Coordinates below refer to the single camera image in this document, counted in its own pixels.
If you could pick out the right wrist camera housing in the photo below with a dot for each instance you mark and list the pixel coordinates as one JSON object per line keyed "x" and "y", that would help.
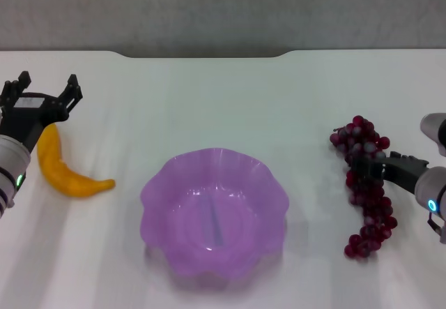
{"x": 433, "y": 127}

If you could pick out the purple scalloped plastic bowl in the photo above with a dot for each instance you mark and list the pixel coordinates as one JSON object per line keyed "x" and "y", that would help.
{"x": 216, "y": 215}

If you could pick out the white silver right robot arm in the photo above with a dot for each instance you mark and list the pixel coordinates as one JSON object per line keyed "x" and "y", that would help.
{"x": 432, "y": 187}

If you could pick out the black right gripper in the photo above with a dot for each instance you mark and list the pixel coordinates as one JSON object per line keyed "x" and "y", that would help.
{"x": 400, "y": 173}

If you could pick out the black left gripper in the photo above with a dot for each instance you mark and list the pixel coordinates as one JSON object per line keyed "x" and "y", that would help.
{"x": 21, "y": 120}

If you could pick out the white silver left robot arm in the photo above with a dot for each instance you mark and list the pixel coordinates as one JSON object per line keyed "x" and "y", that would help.
{"x": 8, "y": 169}

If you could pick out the dark red grape bunch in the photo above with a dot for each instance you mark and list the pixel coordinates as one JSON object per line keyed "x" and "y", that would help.
{"x": 373, "y": 204}

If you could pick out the yellow banana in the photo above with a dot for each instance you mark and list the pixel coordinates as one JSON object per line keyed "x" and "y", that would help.
{"x": 55, "y": 171}

